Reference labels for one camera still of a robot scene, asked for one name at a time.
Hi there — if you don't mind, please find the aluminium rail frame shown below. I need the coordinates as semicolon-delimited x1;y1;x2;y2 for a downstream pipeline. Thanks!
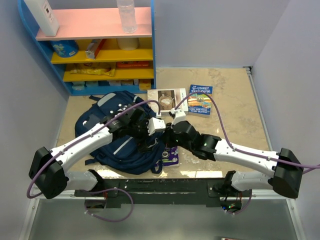
18;66;307;240

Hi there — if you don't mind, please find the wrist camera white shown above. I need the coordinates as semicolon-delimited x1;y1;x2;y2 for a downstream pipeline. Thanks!
147;113;166;136
169;108;186;126

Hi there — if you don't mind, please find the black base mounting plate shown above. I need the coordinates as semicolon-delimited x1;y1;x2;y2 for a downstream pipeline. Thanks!
74;177;253;209

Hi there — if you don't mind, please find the blue snack canister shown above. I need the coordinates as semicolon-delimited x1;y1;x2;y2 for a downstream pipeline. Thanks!
50;40;79;58

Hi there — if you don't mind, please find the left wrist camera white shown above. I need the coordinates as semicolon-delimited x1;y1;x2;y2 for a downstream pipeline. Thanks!
147;113;166;136

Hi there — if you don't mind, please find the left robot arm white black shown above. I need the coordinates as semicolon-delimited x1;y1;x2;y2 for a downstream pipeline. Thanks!
29;107;151;199

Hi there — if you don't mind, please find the red flat box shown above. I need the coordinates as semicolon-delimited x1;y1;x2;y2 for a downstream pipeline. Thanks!
116;61;150;69

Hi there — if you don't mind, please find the blue shelf unit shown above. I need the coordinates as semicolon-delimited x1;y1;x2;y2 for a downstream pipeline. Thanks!
17;0;157;96

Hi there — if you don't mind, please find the white coffee photo book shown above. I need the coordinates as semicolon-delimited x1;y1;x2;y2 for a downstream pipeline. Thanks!
147;88;187;117

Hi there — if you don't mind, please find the white cylindrical jar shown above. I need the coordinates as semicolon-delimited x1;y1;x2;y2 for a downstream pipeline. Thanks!
116;38;140;51

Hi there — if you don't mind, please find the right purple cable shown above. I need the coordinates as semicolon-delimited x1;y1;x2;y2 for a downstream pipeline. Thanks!
173;91;320;216

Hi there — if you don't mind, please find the navy blue student backpack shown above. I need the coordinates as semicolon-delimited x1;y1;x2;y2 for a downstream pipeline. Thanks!
74;90;165;175

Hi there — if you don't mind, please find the clear plastic water bottle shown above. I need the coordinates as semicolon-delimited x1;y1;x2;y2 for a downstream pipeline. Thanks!
116;0;138;34

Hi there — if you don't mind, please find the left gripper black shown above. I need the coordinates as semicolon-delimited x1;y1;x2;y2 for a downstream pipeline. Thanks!
127;114;158;153

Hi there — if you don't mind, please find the purple paperback book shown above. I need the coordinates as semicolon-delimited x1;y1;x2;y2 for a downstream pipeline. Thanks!
158;146;179;167

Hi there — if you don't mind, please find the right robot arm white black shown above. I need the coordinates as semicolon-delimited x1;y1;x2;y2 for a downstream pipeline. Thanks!
162;120;304;199

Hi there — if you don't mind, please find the orange white carton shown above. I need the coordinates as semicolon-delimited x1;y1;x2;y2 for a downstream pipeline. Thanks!
85;39;106;60

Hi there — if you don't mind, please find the blue treehouse book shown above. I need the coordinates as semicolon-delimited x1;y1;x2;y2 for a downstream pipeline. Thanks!
187;84;213;118

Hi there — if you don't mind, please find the yellow snack packet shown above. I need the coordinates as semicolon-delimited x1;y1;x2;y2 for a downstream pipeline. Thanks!
69;62;116;77

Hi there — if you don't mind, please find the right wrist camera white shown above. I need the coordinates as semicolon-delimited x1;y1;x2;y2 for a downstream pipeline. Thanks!
169;108;186;126

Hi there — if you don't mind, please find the white rectangular device box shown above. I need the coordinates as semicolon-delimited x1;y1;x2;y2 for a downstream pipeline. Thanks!
24;0;60;37

